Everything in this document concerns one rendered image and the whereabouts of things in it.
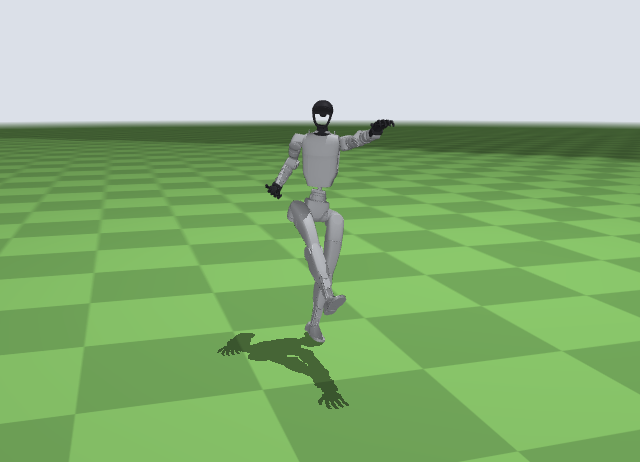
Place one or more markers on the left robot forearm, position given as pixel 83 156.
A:
pixel 365 138

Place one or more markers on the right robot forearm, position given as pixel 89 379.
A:
pixel 284 174

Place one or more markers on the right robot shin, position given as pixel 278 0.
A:
pixel 319 269

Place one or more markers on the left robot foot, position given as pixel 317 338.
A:
pixel 314 332

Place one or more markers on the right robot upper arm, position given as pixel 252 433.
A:
pixel 294 151

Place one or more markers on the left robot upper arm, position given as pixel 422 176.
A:
pixel 349 142

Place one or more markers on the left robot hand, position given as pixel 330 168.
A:
pixel 378 126

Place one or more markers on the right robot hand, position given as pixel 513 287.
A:
pixel 274 189

